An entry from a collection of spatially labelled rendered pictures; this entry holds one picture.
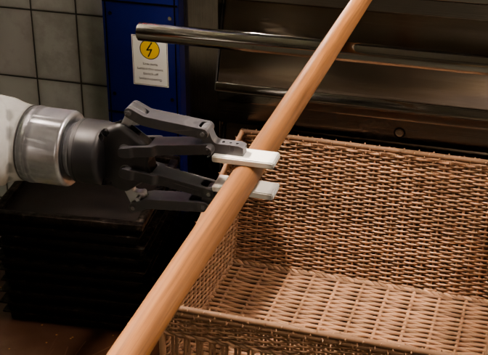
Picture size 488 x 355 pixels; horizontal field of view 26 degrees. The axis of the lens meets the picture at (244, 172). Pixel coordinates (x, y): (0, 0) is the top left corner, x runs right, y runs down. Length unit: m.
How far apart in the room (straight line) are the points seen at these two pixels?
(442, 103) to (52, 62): 0.81
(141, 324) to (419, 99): 1.20
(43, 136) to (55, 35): 1.02
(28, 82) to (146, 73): 0.29
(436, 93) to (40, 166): 0.99
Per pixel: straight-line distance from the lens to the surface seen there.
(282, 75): 2.05
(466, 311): 2.05
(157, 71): 2.11
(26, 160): 1.22
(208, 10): 2.07
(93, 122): 1.21
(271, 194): 1.16
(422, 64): 1.61
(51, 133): 1.20
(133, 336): 0.88
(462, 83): 2.00
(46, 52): 2.24
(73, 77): 2.23
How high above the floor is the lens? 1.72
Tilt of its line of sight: 27 degrees down
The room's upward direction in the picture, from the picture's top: straight up
